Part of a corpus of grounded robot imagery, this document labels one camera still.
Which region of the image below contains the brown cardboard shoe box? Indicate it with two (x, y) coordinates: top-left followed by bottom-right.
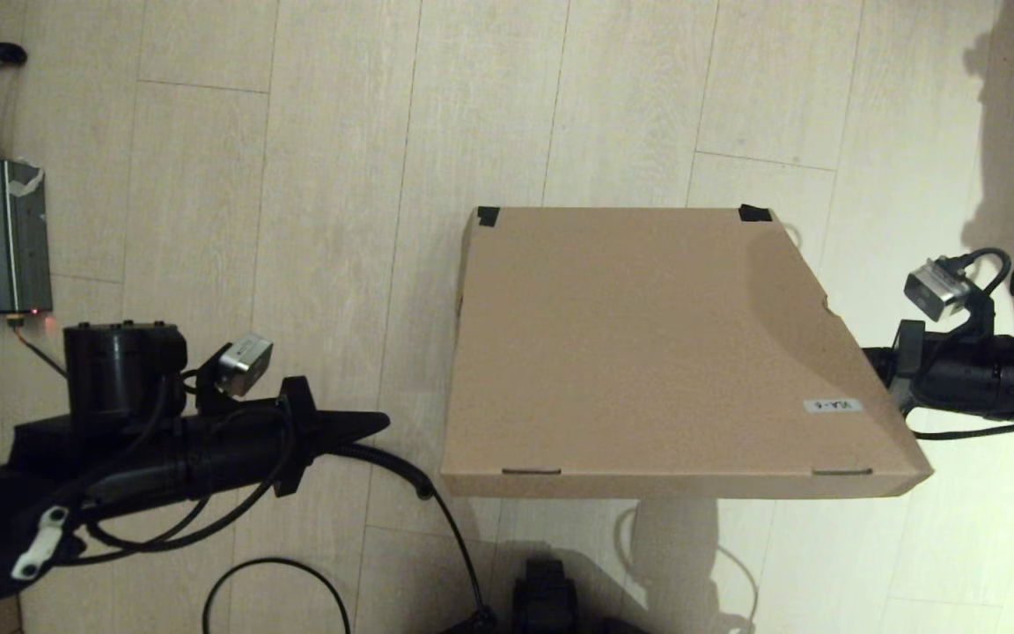
(439, 204), (935, 501)

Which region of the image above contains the grey power supply unit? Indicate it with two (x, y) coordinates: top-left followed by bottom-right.
(0, 160), (55, 314)

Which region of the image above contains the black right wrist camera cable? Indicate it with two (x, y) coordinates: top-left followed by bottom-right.
(912, 249), (1014, 441)

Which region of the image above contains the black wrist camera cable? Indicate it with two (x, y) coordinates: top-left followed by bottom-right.
(76, 370), (297, 564)
(912, 249), (1014, 441)

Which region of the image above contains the black corrugated cable conduit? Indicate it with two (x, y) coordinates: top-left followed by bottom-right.
(331, 443), (497, 633)

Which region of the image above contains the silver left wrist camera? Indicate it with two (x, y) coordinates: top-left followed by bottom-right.
(214, 335), (274, 395)

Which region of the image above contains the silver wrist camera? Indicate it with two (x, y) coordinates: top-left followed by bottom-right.
(905, 255), (974, 322)
(214, 335), (274, 395)

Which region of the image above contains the black left wrist camera cable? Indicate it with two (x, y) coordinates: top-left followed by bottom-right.
(76, 370), (297, 564)

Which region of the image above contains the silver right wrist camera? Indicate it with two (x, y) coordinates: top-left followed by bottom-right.
(905, 255), (974, 322)

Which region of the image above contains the thin black cable loop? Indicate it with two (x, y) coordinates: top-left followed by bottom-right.
(203, 557), (351, 634)

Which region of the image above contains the thin dark wire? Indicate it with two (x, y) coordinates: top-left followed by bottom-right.
(12, 319), (68, 378)

